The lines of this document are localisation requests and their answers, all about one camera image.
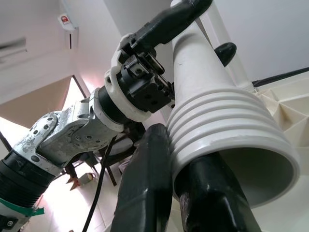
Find brown wooden chair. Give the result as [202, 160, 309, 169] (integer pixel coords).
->
[64, 130, 136, 191]

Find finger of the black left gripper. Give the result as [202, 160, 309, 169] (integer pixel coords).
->
[131, 0, 214, 51]
[214, 42, 238, 68]

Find white plastic table leg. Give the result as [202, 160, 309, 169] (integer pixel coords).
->
[197, 0, 254, 92]
[165, 0, 301, 210]

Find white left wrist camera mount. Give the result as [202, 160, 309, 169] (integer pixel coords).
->
[104, 32, 152, 123]

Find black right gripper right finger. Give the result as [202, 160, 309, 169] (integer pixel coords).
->
[173, 154, 263, 232]

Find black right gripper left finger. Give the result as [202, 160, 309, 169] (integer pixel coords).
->
[110, 123, 174, 232]

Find white wall air conditioner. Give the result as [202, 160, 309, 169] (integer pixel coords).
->
[59, 0, 81, 50]

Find white plastic table top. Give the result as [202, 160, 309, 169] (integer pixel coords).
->
[251, 76, 309, 232]

